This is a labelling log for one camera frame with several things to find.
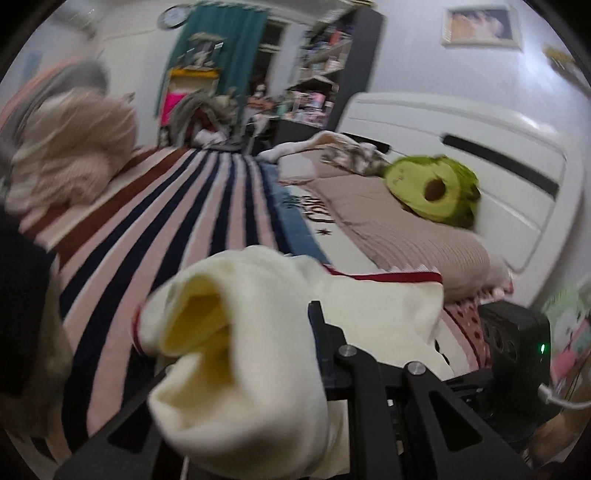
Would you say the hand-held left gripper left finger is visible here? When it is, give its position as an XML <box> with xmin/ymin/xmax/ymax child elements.
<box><xmin>53</xmin><ymin>367</ymin><xmax>188</xmax><ymax>480</ymax></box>

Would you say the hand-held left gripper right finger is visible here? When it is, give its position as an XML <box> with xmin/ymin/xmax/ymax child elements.
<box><xmin>307</xmin><ymin>300</ymin><xmax>533</xmax><ymax>480</ymax></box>

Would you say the cream knit sweater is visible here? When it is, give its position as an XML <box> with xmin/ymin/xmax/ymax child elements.
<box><xmin>131</xmin><ymin>244</ymin><xmax>455</xmax><ymax>480</ymax></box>

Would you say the pile of clothes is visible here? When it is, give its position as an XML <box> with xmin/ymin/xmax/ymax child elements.
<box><xmin>168</xmin><ymin>90</ymin><xmax>252</xmax><ymax>148</ymax></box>

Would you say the colourful box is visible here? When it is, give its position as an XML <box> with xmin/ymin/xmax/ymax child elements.
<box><xmin>542</xmin><ymin>284</ymin><xmax>591</xmax><ymax>393</ymax></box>

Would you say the beige pillow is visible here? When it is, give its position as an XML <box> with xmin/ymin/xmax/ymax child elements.
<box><xmin>279</xmin><ymin>152</ymin><xmax>506</xmax><ymax>301</ymax></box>

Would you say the green avocado plush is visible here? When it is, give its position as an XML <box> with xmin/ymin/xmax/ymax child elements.
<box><xmin>383</xmin><ymin>154</ymin><xmax>481</xmax><ymax>228</ymax></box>

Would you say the dark cloth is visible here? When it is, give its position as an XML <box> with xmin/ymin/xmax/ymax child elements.
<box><xmin>0</xmin><ymin>215</ymin><xmax>58</xmax><ymax>398</ymax></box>

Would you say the white bed headboard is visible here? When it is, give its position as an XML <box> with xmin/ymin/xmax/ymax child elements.
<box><xmin>335</xmin><ymin>91</ymin><xmax>573</xmax><ymax>305</ymax></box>

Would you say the white printed cloth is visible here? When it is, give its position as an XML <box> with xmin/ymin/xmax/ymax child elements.
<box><xmin>272</xmin><ymin>180</ymin><xmax>384</xmax><ymax>278</ymax></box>

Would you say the floral cloth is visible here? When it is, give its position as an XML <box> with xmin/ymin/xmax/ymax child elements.
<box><xmin>321</xmin><ymin>136</ymin><xmax>393</xmax><ymax>177</ymax></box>

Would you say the striped blanket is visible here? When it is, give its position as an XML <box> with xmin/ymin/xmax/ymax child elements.
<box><xmin>18</xmin><ymin>145</ymin><xmax>333</xmax><ymax>457</ymax></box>

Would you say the black bookshelf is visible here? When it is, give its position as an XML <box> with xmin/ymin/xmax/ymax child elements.
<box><xmin>277</xmin><ymin>7</ymin><xmax>386</xmax><ymax>137</ymax></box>

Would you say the teal curtain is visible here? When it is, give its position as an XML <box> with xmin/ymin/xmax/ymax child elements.
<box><xmin>152</xmin><ymin>0</ymin><xmax>269</xmax><ymax>121</ymax></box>

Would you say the white charging cable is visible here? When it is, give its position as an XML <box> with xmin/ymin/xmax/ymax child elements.
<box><xmin>537</xmin><ymin>384</ymin><xmax>591</xmax><ymax>411</ymax></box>

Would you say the framed wall picture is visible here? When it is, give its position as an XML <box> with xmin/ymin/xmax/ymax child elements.
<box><xmin>441</xmin><ymin>6</ymin><xmax>522</xmax><ymax>49</ymax></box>

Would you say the round wall clock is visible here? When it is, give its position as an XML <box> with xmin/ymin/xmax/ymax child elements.
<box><xmin>158</xmin><ymin>6</ymin><xmax>191</xmax><ymax>30</ymax></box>

